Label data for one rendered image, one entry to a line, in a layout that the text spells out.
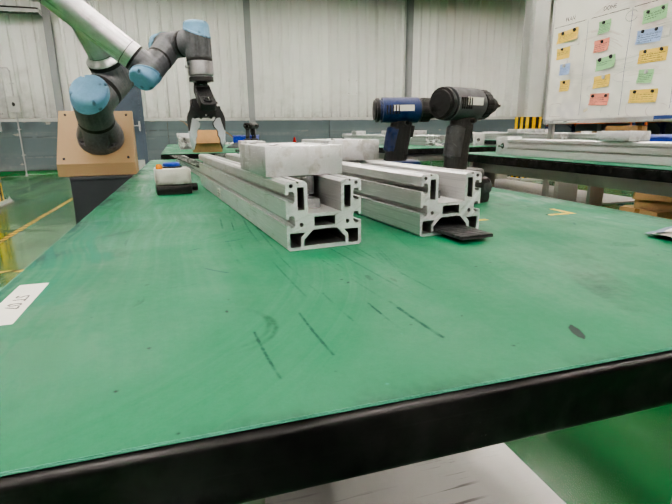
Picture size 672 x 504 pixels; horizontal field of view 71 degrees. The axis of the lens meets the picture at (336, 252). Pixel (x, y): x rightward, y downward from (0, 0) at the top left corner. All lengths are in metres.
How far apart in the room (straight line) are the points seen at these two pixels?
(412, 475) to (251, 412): 0.86
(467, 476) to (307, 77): 12.01
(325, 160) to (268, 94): 11.84
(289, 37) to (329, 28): 1.06
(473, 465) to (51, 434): 0.97
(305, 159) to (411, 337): 0.36
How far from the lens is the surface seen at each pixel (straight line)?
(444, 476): 1.12
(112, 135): 1.83
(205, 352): 0.34
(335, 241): 0.61
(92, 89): 1.75
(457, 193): 0.71
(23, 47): 12.82
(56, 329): 0.42
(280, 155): 0.64
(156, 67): 1.52
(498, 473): 1.15
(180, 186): 1.20
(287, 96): 12.58
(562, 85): 4.46
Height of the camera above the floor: 0.92
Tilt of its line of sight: 15 degrees down
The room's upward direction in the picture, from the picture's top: 1 degrees counter-clockwise
